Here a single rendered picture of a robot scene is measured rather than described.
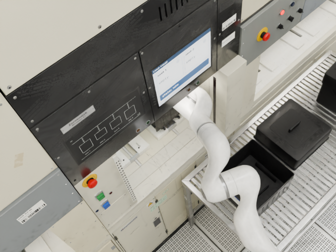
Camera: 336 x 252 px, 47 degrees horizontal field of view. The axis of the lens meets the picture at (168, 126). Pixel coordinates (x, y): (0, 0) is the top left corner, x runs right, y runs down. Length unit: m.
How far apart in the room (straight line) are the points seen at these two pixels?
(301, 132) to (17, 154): 1.48
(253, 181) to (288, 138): 0.69
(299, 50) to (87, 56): 1.66
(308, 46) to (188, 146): 1.00
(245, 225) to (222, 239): 1.30
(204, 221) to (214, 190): 1.37
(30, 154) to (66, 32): 0.40
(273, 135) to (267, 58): 0.53
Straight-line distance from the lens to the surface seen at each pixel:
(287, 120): 2.20
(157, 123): 1.98
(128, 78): 1.26
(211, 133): 1.47
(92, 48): 1.10
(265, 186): 2.09
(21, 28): 0.95
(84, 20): 1.03
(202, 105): 1.66
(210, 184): 1.45
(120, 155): 2.06
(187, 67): 1.47
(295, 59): 2.46
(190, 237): 2.79
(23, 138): 1.16
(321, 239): 2.88
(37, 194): 1.37
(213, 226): 2.81
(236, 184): 1.48
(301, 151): 2.11
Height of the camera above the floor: 2.68
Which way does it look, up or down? 57 degrees down
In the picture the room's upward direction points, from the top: 11 degrees counter-clockwise
